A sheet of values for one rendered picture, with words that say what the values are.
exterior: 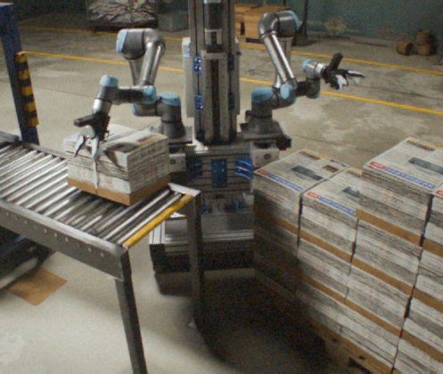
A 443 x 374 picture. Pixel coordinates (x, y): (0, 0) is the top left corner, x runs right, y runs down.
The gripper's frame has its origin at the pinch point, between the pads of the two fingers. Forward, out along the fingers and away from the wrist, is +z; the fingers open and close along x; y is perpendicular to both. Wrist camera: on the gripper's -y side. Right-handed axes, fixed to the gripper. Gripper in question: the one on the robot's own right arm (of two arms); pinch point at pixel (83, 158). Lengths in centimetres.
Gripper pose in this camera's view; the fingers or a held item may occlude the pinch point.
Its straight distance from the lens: 206.1
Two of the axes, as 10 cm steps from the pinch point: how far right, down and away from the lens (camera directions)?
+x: -8.5, -2.2, 4.7
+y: 4.5, 1.5, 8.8
